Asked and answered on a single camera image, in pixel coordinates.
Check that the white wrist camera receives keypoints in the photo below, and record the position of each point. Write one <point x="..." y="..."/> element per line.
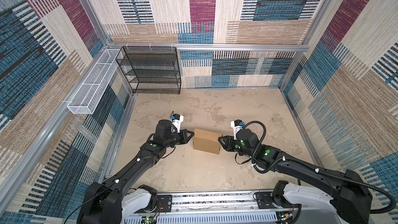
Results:
<point x="176" y="121"/>
<point x="237" y="125"/>

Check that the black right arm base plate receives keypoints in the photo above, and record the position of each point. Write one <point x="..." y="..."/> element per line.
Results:
<point x="265" y="200"/>

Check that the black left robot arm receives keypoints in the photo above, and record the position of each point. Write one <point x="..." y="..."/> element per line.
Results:
<point x="109" y="202"/>

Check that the white wire mesh basket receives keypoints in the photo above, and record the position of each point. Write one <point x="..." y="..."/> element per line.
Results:
<point x="89" y="94"/>

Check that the black wire mesh shelf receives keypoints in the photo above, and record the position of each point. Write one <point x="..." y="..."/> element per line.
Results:
<point x="151" y="69"/>

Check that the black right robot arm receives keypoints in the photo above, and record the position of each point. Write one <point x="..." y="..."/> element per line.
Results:
<point x="351" y="200"/>

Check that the brown cardboard box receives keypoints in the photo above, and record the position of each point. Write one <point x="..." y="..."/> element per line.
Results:
<point x="206" y="141"/>

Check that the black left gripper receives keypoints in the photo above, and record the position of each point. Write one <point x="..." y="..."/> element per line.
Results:
<point x="184" y="139"/>

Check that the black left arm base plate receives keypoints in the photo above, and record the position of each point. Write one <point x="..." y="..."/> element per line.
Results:
<point x="160" y="203"/>

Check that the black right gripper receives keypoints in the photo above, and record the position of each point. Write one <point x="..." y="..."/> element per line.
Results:
<point x="228" y="140"/>

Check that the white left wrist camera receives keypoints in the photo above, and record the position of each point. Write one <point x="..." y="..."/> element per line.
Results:
<point x="176" y="121"/>

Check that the aluminium front mounting rail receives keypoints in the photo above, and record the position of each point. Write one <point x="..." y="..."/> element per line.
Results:
<point x="230" y="207"/>

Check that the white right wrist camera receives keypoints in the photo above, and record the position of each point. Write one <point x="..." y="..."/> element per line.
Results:
<point x="237" y="125"/>

